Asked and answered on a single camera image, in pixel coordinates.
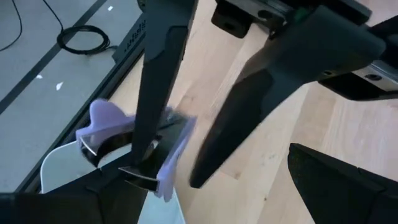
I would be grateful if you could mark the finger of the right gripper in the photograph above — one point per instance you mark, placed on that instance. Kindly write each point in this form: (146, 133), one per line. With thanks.
(280, 74)
(161, 62)

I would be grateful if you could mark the black power strip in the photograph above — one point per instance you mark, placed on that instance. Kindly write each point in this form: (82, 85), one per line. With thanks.
(132, 40)

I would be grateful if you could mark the black aluminium table frame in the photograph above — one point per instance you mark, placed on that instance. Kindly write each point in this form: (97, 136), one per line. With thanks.
(102, 90)

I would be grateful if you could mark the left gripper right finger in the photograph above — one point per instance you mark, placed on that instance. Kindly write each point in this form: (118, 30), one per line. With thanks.
(335, 193)

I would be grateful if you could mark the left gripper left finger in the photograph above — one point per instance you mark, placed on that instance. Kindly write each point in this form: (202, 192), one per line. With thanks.
(118, 199)

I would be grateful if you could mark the white plastic bin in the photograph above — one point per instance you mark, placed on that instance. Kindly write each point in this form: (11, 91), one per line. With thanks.
(62, 168)

